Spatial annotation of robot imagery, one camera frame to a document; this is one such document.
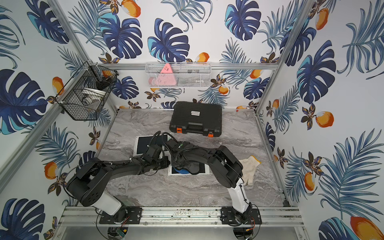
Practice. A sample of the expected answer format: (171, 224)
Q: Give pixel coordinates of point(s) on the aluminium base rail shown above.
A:
(182, 217)

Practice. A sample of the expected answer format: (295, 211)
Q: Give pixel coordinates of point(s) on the blue grey microfibre cloth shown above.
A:
(183, 171)

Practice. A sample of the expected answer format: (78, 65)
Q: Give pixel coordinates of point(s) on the black wire basket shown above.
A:
(90, 88)

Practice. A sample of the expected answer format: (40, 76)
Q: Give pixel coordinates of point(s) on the white drawing tablet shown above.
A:
(142, 142)
(205, 169)

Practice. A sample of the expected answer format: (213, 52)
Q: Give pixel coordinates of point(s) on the black plastic tool case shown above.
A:
(197, 118)

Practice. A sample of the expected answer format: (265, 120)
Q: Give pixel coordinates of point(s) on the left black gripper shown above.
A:
(163, 162)

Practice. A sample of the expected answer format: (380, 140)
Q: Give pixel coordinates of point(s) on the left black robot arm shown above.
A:
(88, 184)

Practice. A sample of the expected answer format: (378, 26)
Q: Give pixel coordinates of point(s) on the pink triangular card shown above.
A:
(166, 77)

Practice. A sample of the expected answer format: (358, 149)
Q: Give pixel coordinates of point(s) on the white mesh wall basket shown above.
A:
(188, 74)

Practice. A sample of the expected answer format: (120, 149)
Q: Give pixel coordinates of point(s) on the white knitted glove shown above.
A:
(250, 165)

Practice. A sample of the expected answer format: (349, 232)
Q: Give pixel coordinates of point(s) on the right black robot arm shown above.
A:
(227, 170)

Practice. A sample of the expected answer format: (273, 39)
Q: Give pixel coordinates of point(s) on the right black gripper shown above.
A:
(172, 157)

